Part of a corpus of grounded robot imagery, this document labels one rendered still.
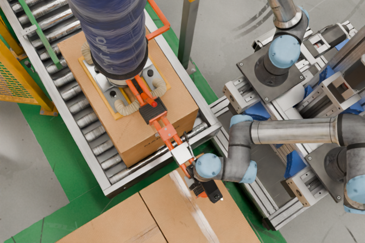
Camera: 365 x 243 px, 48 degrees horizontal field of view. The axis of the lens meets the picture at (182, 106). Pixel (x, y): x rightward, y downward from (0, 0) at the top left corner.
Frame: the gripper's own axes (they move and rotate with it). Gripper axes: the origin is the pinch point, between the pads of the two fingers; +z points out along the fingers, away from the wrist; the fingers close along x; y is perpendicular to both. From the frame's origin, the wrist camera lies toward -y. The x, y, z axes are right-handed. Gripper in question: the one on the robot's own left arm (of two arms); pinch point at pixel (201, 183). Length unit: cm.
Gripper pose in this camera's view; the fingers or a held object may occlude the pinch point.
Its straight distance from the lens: 164.0
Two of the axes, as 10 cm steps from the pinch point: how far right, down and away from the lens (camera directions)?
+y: -5.4, -8.1, 2.2
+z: -0.6, 2.9, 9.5
